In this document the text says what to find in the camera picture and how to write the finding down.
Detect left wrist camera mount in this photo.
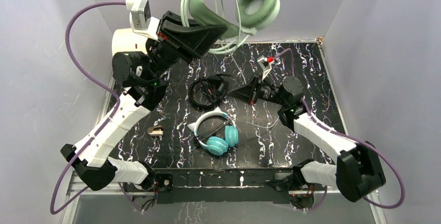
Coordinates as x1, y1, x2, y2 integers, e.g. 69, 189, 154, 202
125, 0, 160, 41

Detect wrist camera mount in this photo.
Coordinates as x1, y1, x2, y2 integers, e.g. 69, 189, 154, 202
257, 56, 274, 81
125, 0, 160, 41

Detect teal cat-ear headphones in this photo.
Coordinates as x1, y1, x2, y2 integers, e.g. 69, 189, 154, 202
187, 107, 239, 156

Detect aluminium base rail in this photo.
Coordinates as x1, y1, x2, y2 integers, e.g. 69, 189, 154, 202
61, 167, 385, 223

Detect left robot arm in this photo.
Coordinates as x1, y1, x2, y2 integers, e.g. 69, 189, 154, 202
61, 11, 227, 191

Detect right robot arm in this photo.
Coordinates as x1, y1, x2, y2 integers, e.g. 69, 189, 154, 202
228, 75, 386, 202

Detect green headphones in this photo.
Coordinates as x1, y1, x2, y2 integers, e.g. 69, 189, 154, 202
180, 0, 280, 40

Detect cream cylindrical drum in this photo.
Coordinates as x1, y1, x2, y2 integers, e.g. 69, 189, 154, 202
111, 28, 148, 55

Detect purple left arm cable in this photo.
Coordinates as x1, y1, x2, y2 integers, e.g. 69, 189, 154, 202
50, 1, 146, 216

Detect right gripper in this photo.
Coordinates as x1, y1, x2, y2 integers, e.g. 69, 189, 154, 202
227, 73, 288, 107

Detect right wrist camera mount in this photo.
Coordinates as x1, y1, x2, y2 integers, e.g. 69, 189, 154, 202
257, 56, 274, 81

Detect black headphones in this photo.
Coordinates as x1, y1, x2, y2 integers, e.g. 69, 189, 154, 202
188, 73, 231, 110

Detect small tan white clip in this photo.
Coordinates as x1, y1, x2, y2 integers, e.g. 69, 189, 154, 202
147, 125, 164, 137

